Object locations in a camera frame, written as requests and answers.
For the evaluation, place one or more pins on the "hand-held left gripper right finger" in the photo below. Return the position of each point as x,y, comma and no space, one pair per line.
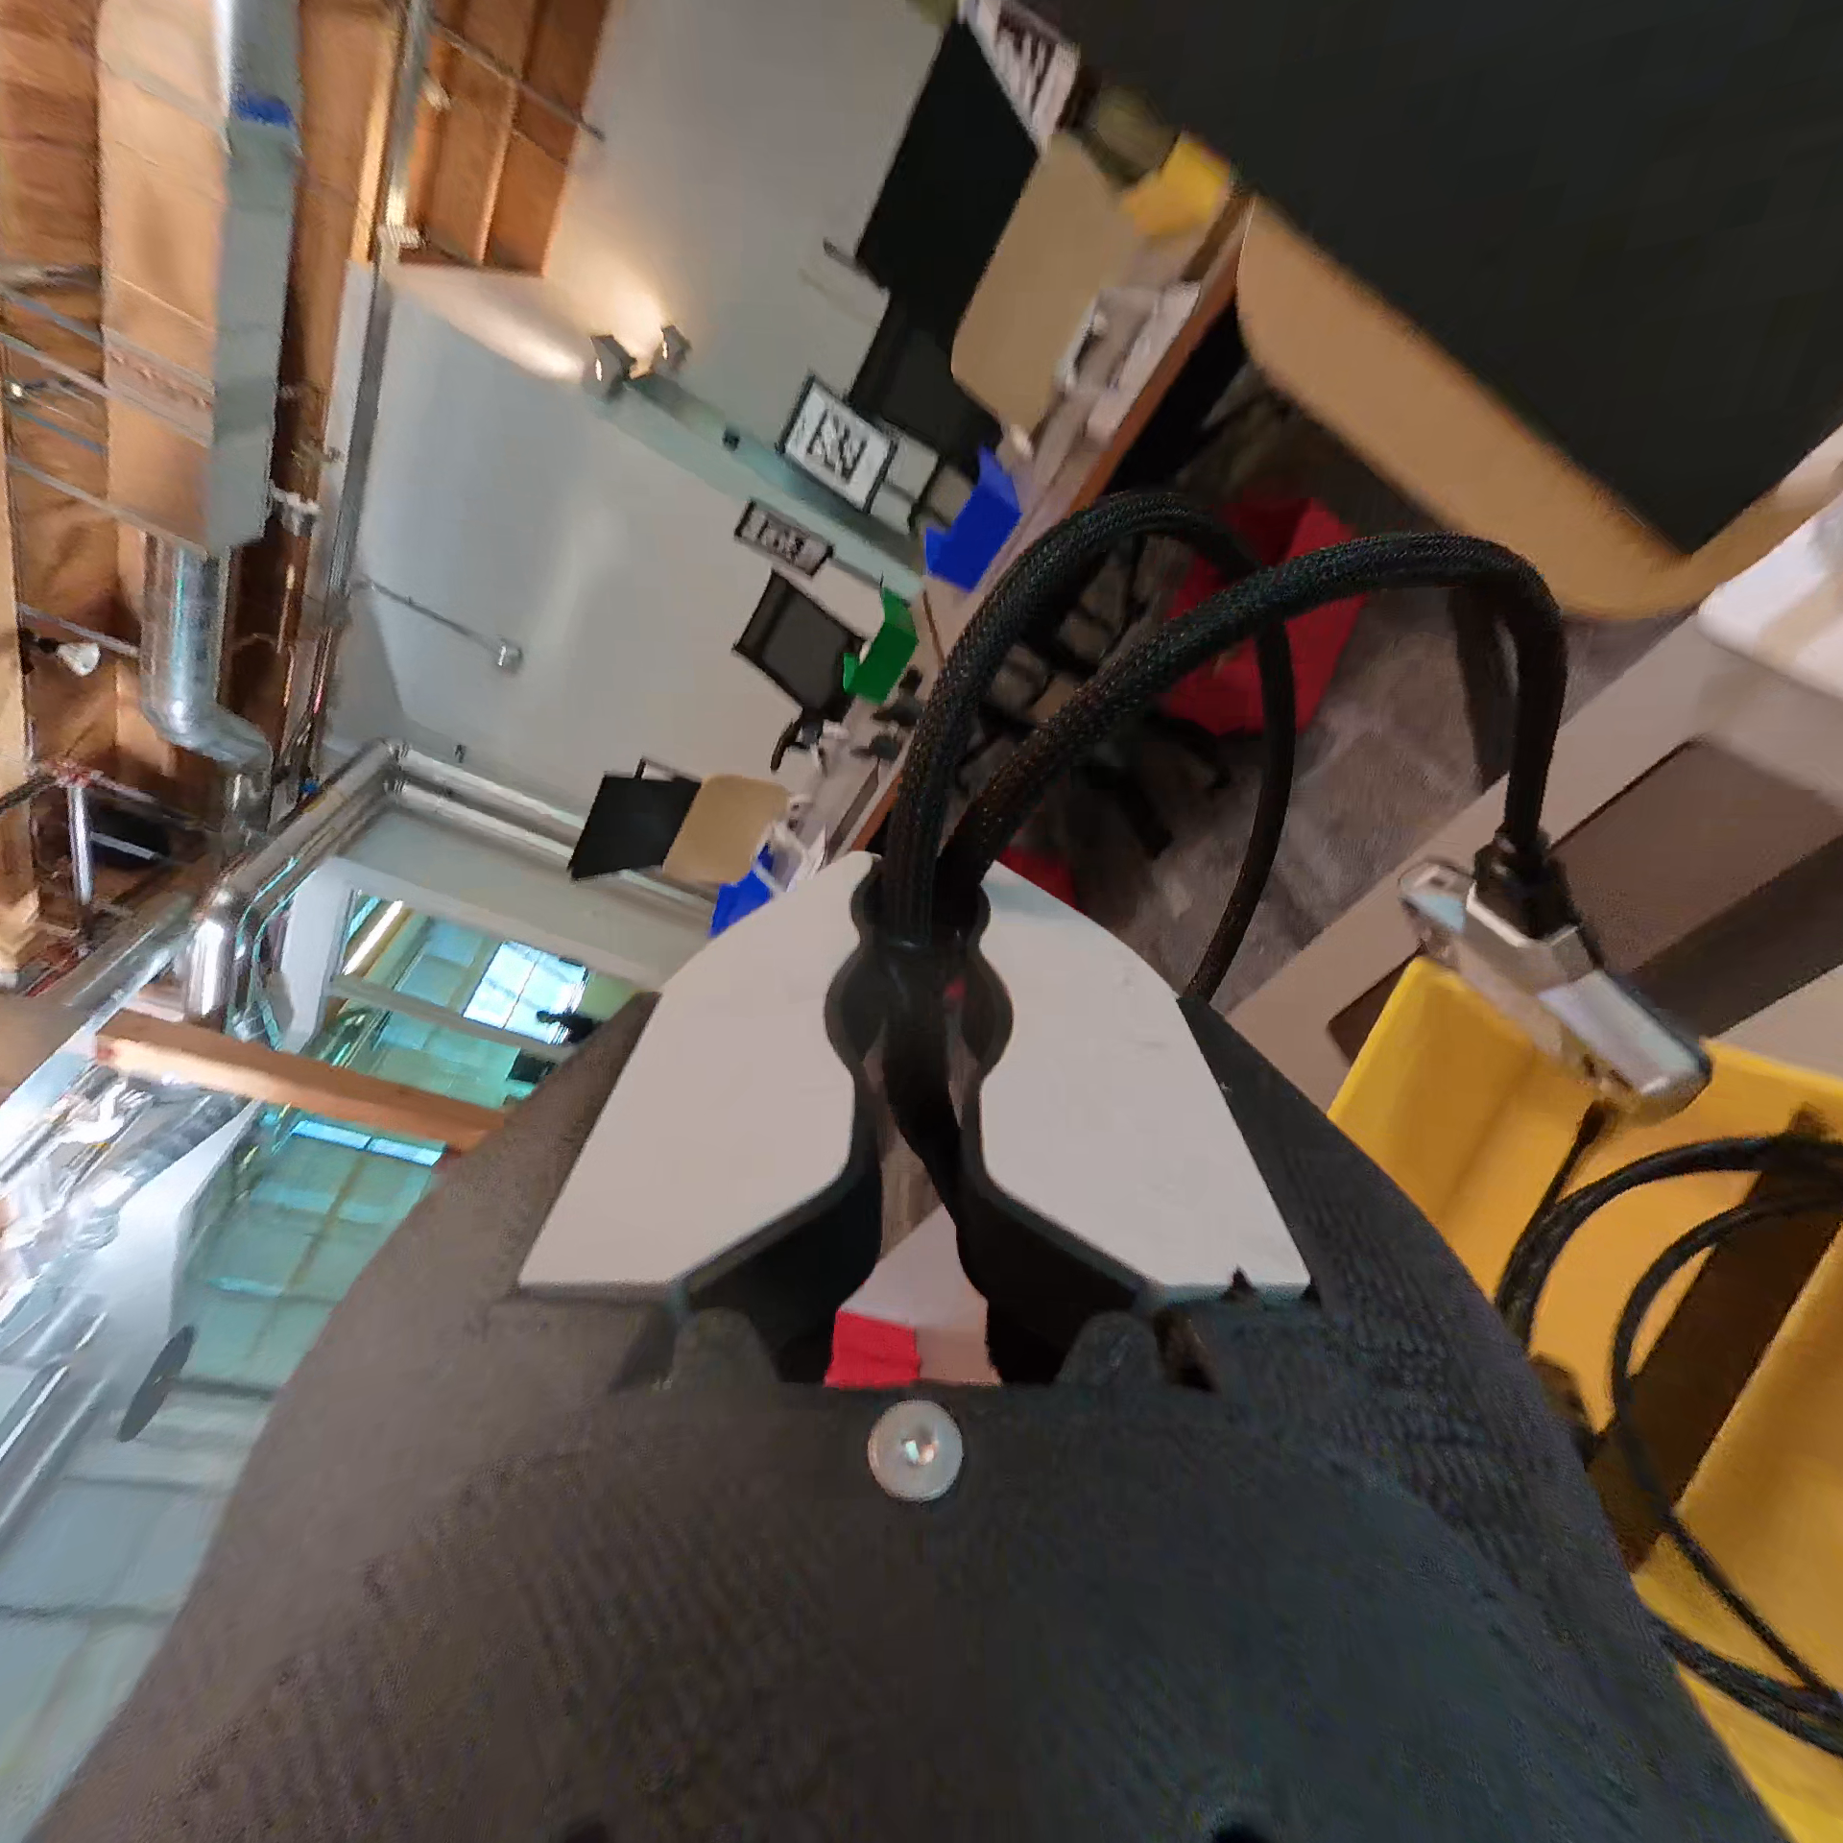
1110,1108

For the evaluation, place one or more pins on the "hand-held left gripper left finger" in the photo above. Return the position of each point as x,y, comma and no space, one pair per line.
720,1108

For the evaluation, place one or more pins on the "yellow plastic bin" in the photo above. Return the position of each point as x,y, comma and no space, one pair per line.
1456,1096

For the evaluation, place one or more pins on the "silver usb hub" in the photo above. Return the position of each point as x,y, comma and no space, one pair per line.
1586,995

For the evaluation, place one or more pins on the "green plastic bin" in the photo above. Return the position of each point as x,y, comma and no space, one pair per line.
879,663

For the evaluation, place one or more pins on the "red tote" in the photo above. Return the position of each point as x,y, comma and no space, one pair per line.
1333,677

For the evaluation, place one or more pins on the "blue plastic bin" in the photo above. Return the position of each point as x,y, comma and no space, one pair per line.
974,533

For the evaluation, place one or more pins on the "black bin divider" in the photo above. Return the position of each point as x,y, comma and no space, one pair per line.
1728,1339

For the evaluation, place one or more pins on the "black white marker poster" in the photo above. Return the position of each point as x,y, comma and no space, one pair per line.
834,443

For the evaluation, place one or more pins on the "white board stand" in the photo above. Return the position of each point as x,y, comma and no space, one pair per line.
1786,603

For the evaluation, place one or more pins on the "silver air duct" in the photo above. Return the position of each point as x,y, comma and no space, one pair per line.
244,288

